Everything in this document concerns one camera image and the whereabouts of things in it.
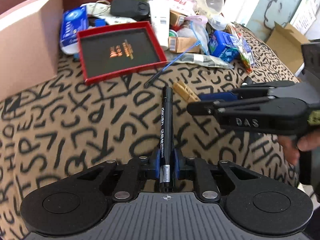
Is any black marker pen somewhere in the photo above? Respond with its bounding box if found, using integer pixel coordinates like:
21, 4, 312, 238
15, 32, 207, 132
159, 86, 173, 192

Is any red black tray box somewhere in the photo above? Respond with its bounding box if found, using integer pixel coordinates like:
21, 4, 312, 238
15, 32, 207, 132
77, 21, 167, 85

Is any clear grey plastic packet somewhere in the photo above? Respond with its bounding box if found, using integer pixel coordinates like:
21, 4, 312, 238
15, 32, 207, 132
174, 53, 234, 69

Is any person's right hand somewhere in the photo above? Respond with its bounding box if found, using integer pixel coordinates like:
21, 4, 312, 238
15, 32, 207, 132
278, 129, 320, 165

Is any wooden clothespin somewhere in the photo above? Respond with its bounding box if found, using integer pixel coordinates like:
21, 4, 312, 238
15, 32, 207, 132
172, 80, 200, 103

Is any colourful snack packet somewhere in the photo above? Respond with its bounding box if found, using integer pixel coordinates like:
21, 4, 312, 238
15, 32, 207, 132
226, 23, 255, 74

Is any blue tissue pack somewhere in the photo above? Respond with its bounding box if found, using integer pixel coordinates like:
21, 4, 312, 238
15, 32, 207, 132
208, 30, 240, 63

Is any brown cardboard box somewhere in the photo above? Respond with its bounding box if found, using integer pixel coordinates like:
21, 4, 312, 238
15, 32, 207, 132
266, 23, 310, 75

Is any blue black stick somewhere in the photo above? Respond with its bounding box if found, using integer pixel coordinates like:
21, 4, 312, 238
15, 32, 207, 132
144, 40, 201, 89

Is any small tan cardboard box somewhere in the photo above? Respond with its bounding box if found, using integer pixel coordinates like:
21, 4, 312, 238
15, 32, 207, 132
168, 36, 198, 53

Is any clear zip bag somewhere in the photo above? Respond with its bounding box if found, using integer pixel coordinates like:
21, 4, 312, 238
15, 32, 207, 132
177, 16, 210, 55

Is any white red printed packet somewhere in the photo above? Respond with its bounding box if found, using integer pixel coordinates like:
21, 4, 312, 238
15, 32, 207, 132
165, 0, 196, 16

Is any white cosmetic tube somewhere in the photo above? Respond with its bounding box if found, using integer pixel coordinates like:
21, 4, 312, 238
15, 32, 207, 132
149, 0, 170, 51

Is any black pouch case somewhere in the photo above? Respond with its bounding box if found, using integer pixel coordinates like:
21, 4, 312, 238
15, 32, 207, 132
110, 0, 150, 21

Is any white perforated insole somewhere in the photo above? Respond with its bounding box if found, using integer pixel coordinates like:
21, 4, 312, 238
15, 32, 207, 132
82, 2, 119, 25

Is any blue medicine box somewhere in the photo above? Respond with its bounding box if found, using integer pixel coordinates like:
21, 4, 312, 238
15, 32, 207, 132
60, 5, 88, 48

